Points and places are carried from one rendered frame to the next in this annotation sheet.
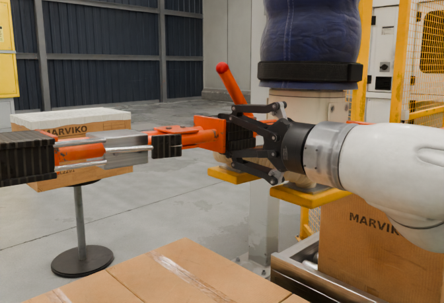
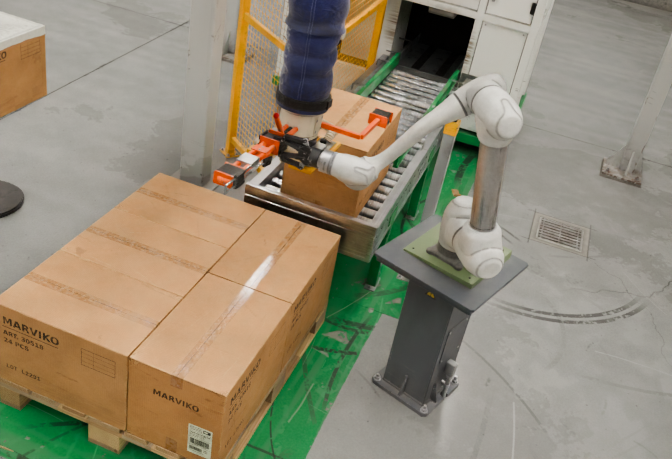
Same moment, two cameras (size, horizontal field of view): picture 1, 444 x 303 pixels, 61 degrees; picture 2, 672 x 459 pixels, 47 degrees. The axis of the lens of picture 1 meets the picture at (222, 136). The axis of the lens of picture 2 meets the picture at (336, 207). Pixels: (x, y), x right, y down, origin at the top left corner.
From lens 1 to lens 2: 243 cm
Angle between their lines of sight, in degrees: 36
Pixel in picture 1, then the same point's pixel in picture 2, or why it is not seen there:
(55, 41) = not seen: outside the picture
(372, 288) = (318, 200)
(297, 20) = (306, 82)
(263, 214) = (201, 135)
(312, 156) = (321, 164)
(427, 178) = (356, 176)
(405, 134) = (351, 162)
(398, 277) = (334, 193)
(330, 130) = (328, 156)
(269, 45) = (288, 89)
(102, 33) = not seen: outside the picture
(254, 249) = (188, 170)
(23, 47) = not seen: outside the picture
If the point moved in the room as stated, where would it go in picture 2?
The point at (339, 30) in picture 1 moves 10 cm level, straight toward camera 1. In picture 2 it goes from (325, 87) to (328, 98)
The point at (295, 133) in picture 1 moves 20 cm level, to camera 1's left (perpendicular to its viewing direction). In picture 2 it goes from (314, 154) to (264, 158)
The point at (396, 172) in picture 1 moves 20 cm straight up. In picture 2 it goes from (348, 174) to (358, 125)
